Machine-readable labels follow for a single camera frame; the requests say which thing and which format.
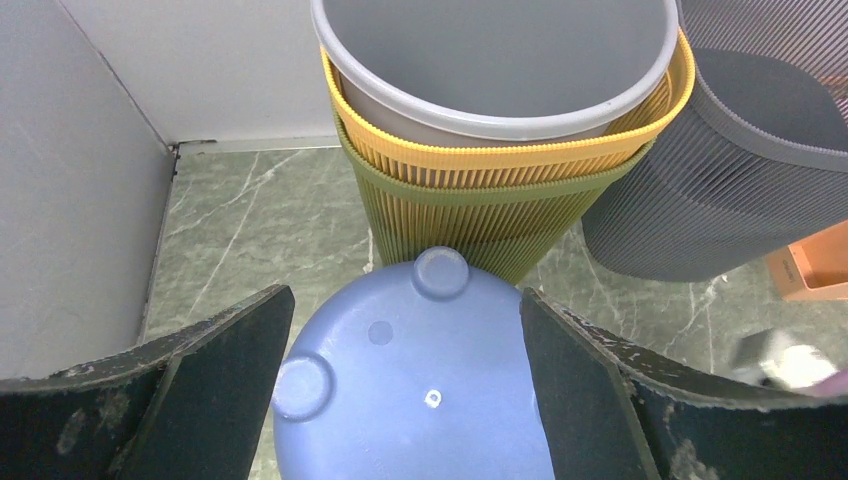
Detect orange plastic file organizer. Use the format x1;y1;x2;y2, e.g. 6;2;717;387
765;221;847;301

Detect olive green mesh bin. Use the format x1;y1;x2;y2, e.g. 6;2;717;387
335;120;654;284

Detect blue plastic bin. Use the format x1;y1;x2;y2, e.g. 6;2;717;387
271;247;554;479

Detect dark grey mesh bin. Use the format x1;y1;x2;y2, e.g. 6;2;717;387
582;1;847;282

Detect light grey plastic bin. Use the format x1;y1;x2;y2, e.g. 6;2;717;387
311;0;679;147

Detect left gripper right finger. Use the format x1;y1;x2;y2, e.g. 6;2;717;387
520;288;847;479

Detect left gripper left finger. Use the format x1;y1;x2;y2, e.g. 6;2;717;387
1;284;295;479

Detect yellow mesh bin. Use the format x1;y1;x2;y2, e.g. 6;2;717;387
321;32;696;188

